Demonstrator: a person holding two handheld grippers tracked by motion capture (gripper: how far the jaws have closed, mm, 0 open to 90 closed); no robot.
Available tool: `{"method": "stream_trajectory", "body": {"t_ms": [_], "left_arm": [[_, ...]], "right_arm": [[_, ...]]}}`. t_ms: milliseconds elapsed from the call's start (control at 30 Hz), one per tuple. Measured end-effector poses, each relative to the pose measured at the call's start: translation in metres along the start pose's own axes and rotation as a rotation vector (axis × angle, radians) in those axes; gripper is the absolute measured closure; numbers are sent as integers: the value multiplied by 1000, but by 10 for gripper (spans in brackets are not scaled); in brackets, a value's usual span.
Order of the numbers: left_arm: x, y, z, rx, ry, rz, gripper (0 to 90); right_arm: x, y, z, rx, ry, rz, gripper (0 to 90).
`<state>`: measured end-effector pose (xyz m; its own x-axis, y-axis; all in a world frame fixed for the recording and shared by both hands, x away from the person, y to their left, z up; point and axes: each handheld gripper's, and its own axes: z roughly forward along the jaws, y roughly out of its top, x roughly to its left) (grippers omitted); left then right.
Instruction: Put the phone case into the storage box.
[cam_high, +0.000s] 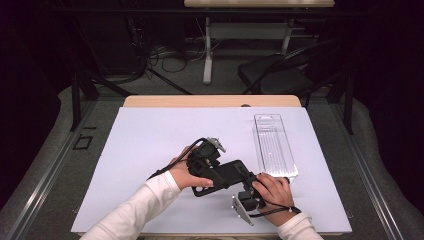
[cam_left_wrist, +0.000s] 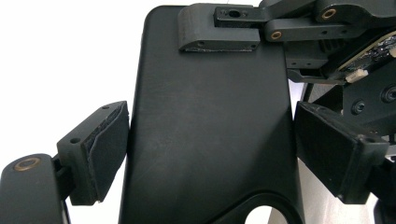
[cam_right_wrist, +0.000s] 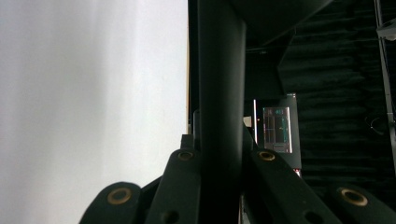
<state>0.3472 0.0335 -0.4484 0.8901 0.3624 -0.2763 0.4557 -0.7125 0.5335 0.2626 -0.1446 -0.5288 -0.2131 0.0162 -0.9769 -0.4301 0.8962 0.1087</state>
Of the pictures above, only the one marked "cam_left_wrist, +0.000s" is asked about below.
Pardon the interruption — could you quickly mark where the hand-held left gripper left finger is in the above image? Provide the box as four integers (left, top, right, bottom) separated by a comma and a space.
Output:
56, 100, 131, 206

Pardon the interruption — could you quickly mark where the black phone case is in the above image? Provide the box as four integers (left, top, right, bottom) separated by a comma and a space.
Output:
118, 4, 306, 224

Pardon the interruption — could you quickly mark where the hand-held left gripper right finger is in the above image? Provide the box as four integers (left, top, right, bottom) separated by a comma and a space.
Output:
293, 101, 390, 205

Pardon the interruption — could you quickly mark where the white table mat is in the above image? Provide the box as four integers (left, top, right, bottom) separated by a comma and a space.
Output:
0, 0, 379, 224

